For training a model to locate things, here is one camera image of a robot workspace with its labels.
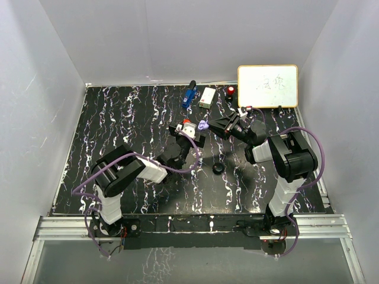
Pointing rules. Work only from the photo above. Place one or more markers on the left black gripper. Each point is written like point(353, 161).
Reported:
point(173, 128)

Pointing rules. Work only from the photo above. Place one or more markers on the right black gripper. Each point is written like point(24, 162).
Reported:
point(224, 126)

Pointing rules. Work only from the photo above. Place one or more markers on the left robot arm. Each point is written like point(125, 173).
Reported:
point(116, 170)

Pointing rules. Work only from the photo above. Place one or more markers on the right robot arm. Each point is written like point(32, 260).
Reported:
point(292, 156)

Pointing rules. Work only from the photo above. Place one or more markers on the white rectangular box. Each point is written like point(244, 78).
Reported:
point(206, 99)

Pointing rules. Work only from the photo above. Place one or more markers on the red emergency stop button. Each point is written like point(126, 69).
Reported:
point(230, 93)

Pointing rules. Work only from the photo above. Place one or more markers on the blue black stapler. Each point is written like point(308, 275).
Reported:
point(189, 94)

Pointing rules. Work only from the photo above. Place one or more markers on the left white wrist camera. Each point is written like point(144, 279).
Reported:
point(188, 128)

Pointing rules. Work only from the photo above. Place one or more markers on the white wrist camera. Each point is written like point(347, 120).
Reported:
point(188, 128)
point(244, 111)

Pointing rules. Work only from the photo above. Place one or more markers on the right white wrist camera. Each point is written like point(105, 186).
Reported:
point(244, 111)

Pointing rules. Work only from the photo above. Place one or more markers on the white whiteboard wooden frame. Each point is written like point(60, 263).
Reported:
point(267, 86)

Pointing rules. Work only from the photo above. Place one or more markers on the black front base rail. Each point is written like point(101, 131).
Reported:
point(192, 230)

